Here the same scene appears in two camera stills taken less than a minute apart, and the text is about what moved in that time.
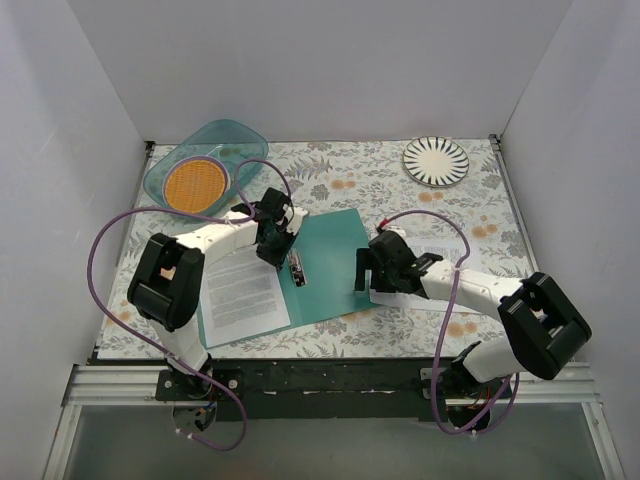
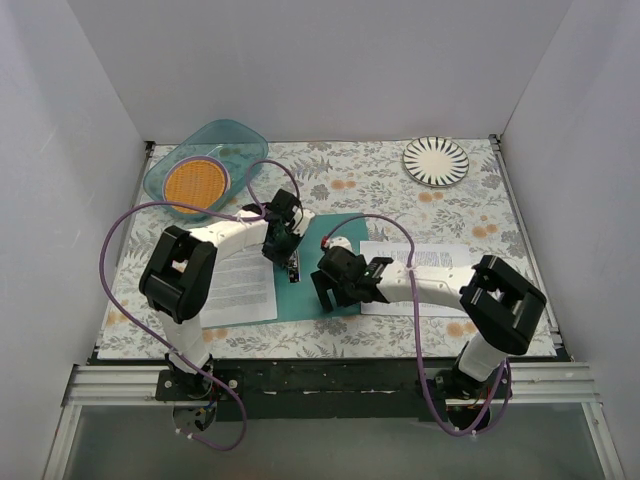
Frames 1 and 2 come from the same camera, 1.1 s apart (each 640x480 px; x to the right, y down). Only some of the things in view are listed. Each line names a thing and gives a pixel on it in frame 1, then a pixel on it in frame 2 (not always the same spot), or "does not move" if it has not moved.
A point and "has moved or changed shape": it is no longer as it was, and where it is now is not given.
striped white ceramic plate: x=435 y=161 does not move
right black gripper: x=370 y=270 → x=330 y=281
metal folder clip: x=297 y=268 has moved or changed shape
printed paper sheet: x=242 y=297 has moved or changed shape
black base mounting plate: x=273 y=389 does not move
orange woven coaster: x=196 y=184 does not move
